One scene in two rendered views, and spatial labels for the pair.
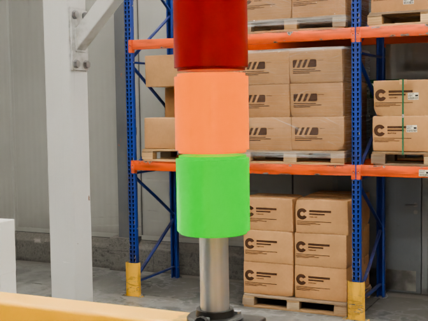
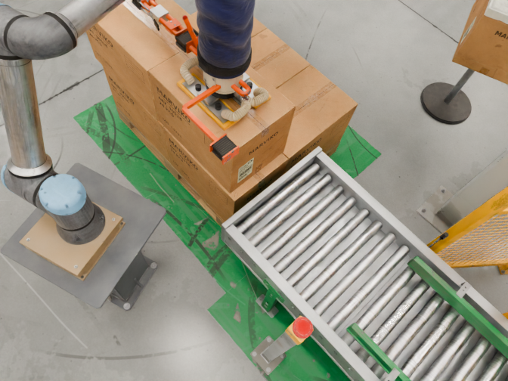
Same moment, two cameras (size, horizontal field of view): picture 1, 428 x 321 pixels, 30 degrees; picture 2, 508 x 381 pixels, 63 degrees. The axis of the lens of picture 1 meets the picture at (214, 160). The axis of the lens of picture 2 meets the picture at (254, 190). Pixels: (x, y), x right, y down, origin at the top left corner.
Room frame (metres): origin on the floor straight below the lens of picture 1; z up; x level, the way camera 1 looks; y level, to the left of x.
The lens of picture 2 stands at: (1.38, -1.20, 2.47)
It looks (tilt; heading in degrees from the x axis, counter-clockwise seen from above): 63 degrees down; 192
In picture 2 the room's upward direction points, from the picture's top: 10 degrees clockwise
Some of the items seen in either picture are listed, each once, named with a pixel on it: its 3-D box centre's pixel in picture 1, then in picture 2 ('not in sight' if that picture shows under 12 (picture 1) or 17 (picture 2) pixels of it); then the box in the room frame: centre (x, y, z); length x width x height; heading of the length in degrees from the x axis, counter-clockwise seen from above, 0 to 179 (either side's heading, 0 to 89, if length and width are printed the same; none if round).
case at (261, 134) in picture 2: not in sight; (221, 114); (0.18, -1.70, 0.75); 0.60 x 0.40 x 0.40; 65
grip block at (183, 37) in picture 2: not in sight; (188, 39); (0.09, -1.91, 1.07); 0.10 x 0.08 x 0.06; 154
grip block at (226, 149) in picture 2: not in sight; (224, 149); (0.56, -1.52, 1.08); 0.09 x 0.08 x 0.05; 154
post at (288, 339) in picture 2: not in sight; (280, 345); (1.08, -1.01, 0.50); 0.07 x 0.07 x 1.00; 64
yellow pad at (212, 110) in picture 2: not in sight; (208, 98); (0.28, -1.72, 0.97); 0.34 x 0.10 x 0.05; 64
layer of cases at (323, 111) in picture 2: not in sight; (229, 104); (-0.19, -1.80, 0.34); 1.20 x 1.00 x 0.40; 64
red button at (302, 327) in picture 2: not in sight; (302, 327); (1.08, -1.01, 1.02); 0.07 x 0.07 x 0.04
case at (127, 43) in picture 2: not in sight; (148, 46); (-0.07, -2.25, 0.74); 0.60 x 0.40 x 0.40; 65
